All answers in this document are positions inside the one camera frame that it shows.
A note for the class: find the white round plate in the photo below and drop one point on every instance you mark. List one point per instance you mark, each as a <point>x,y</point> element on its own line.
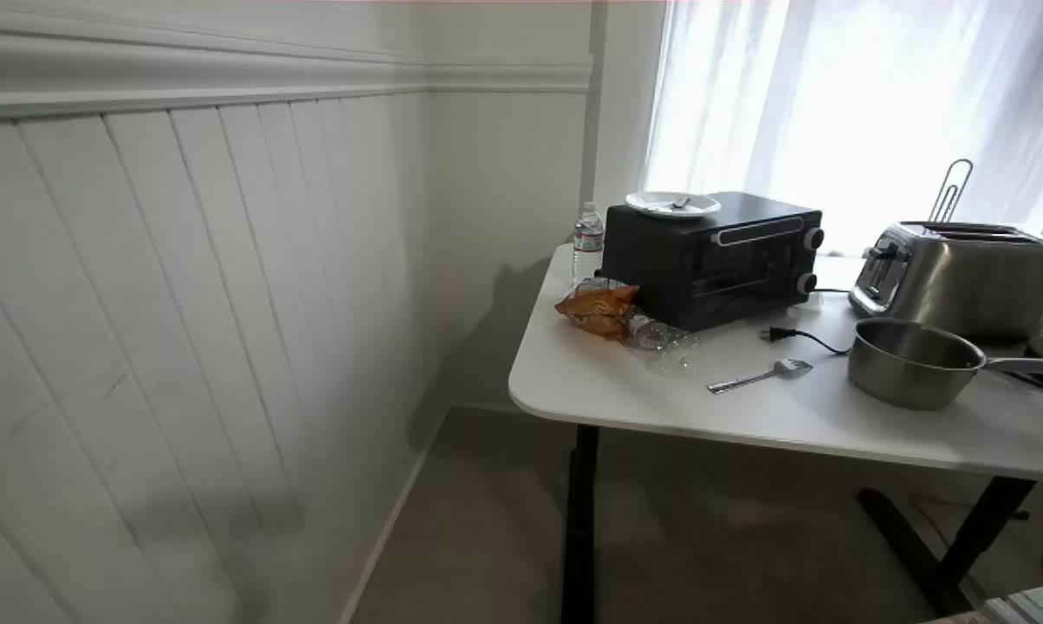
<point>654,207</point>

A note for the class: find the black toaster oven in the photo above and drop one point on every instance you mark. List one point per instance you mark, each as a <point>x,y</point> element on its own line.
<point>704,268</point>

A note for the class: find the orange snack bag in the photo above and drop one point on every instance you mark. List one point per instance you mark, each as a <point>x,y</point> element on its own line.
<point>600,305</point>

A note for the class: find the white sheer curtain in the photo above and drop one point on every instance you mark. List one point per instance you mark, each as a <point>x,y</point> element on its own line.
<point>843,105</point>

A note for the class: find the silver bread toaster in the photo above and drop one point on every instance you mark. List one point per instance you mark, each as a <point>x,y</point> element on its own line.
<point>982,278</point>

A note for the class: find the green and white box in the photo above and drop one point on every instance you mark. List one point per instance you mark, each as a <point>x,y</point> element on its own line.
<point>1035,608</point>

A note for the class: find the silver metal spoon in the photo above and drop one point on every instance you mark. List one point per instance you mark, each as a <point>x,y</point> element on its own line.
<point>684,207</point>

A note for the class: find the clear crumpled plastic wrapper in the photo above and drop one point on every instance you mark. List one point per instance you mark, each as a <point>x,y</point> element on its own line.
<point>656,333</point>

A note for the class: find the clear plastic water bottle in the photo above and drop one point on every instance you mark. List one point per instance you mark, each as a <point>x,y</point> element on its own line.
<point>586,232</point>

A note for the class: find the black table frame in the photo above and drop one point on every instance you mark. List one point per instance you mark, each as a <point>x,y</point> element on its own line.
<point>581,521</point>

